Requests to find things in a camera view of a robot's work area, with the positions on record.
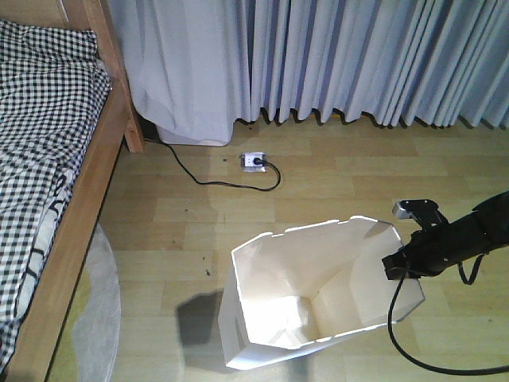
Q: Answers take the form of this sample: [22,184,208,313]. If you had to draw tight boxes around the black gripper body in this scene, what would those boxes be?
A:
[382,226,457,280]

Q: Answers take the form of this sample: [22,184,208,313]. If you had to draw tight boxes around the white plastic trash bin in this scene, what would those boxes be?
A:
[218,216,425,370]

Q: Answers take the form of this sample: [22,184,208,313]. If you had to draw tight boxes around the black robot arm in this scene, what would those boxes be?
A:
[382,192,508,280]

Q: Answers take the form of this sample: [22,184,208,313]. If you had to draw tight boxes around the white floor socket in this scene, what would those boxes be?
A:
[240,152,266,173]

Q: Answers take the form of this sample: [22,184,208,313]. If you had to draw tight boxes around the light grey curtain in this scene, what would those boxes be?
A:
[110,1,508,146]

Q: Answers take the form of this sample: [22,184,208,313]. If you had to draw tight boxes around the round grey rug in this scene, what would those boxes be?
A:
[45,222,122,382]

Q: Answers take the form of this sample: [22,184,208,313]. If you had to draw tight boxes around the black white checkered bedding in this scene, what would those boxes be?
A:
[1,20,111,366]

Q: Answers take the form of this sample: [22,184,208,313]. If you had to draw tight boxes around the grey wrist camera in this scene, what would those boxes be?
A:
[392,199,448,230]

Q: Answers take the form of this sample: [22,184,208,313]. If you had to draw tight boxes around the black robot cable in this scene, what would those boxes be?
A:
[387,254,509,376]

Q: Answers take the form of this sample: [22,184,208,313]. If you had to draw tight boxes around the black floor power cable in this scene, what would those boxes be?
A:
[143,137,282,193]

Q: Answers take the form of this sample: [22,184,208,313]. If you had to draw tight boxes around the wooden bed frame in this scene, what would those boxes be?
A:
[1,1,144,381]

